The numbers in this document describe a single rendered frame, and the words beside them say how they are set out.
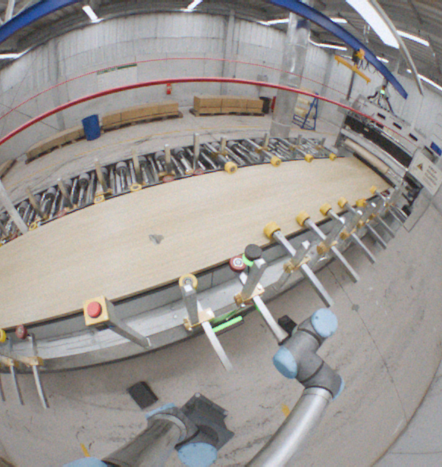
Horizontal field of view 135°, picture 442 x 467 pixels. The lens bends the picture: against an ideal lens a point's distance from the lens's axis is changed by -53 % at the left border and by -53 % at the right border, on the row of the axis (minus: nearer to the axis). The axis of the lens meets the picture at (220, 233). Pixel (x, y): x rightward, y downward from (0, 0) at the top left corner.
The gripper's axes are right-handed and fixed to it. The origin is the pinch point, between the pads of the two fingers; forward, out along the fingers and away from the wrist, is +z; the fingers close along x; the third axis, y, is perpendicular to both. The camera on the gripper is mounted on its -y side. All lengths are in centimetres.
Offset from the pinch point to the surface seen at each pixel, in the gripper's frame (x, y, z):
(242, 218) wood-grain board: 16, -66, -9
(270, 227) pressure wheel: 22, -49, -16
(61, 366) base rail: -112, -24, 12
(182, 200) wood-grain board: -10, -94, -10
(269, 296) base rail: 14.0, -25.1, 11.8
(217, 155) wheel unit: 32, -133, -17
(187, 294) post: -30, -24, -34
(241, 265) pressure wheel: 0.1, -39.1, -8.9
